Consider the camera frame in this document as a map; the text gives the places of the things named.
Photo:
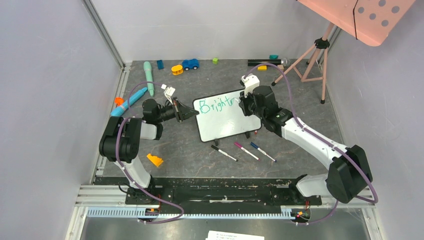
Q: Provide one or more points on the dark blue block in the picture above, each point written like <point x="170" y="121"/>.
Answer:
<point x="160" y="64"/>

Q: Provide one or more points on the pink tripod stand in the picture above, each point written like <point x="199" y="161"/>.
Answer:
<point x="320" y="46"/>

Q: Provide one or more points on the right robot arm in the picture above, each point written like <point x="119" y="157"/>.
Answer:
<point x="348" y="172"/>

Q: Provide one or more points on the white whiteboard black frame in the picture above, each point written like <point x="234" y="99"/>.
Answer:
<point x="220" y="117"/>

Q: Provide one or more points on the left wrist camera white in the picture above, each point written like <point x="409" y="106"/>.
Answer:
<point x="168" y="92"/>

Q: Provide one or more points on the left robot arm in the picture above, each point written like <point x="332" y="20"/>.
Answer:
<point x="120" y="143"/>

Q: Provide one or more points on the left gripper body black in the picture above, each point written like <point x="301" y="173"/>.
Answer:
<point x="173" y="111"/>

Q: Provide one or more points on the yellow block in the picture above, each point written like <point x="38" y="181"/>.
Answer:
<point x="262" y="68"/>

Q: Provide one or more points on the purple capped whiteboard marker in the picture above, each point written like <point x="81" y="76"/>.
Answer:
<point x="246" y="151"/>

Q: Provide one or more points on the blue capped whiteboard marker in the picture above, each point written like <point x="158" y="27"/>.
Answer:
<point x="262" y="151"/>

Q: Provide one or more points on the small orange toy piece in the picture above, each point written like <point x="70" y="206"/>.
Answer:
<point x="119" y="101"/>

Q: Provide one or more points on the blue toy car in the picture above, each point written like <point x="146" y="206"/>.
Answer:
<point x="190" y="64"/>

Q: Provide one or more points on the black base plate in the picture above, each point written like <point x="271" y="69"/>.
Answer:
<point x="225" y="196"/>

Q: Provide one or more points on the yellow oval toy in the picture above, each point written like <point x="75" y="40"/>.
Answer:
<point x="177" y="69"/>

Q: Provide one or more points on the white paper sheet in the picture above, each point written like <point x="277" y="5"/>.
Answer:
<point x="220" y="235"/>

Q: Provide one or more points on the pink perforated panel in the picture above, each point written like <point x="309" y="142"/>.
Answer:
<point x="369" y="21"/>

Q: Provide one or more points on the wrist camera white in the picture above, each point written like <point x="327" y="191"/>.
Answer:
<point x="250" y="82"/>
<point x="168" y="92"/>

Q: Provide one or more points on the blue toy marker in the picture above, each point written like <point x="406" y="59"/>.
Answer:
<point x="120" y="110"/>

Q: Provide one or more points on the orange wedge toy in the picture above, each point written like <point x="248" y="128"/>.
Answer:
<point x="155" y="160"/>

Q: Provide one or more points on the black capped whiteboard marker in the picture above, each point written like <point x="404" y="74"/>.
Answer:
<point x="223" y="152"/>

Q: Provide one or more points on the mint green toy marker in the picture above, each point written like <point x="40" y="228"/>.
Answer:
<point x="147" y="67"/>

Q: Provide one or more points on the clear round bulb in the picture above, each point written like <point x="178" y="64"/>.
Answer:
<point x="286" y="62"/>

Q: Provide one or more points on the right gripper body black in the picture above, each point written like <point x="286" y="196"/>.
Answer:
<point x="245" y="105"/>

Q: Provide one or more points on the light blue cable duct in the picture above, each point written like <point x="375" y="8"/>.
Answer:
<point x="142" y="213"/>

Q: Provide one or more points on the black cylinder tube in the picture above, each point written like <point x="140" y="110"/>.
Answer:
<point x="255" y="62"/>

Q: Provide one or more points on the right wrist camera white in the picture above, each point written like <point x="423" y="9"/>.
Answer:
<point x="250" y="82"/>

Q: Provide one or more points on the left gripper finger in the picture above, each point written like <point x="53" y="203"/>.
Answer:
<point x="188" y="115"/>
<point x="185" y="110"/>

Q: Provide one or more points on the teal block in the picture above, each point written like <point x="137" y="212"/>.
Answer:
<point x="273" y="57"/>

